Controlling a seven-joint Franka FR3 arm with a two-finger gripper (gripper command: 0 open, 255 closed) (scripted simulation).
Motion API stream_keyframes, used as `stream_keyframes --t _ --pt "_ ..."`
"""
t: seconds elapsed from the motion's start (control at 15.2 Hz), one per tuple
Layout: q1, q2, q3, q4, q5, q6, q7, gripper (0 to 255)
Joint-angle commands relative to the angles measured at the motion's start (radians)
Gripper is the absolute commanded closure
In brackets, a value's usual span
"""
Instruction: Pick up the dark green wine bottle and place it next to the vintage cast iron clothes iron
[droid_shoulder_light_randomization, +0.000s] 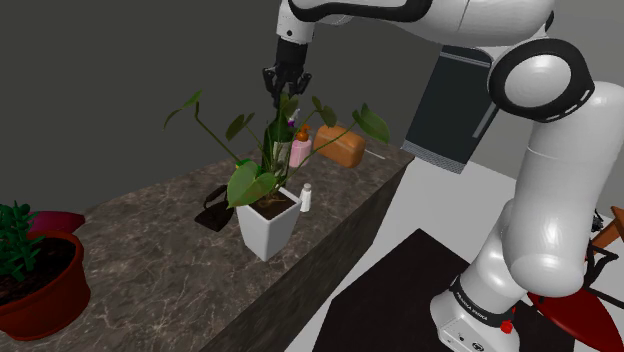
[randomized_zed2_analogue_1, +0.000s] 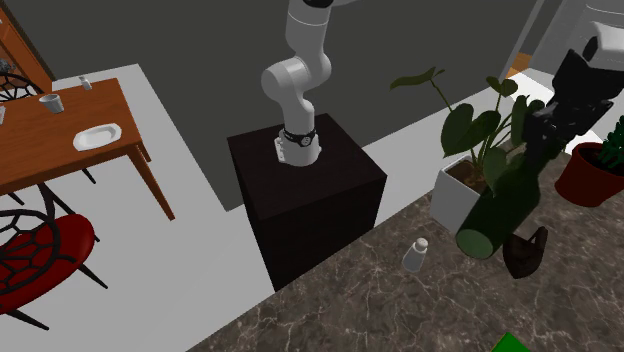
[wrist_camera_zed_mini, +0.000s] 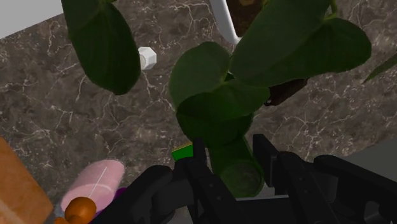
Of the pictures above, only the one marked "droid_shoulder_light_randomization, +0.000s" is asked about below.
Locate white salt shaker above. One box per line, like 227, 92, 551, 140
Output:
299, 182, 313, 214

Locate dark blue flat panel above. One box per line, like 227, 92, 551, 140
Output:
400, 44, 500, 175

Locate pink soap dispenser orange pump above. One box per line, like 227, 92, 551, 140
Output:
288, 124, 313, 169

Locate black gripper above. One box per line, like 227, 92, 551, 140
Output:
262, 36, 313, 109

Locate orange brown bread loaf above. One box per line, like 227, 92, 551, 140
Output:
312, 124, 367, 170

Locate dark green glass bottle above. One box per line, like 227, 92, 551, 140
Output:
262, 92, 295, 183

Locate black handbag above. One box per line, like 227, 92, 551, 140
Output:
193, 184, 237, 233

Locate leafy plant in white pot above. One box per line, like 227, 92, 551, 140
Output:
163, 89, 391, 263

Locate succulent in red pot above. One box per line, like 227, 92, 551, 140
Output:
0, 200, 92, 342

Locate red chair with black frame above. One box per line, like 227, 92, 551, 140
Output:
526, 214, 624, 352

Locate dark robot stand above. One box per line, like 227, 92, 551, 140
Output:
311, 227, 577, 352

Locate brown wooden furniture piece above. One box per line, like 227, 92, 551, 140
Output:
591, 205, 624, 251

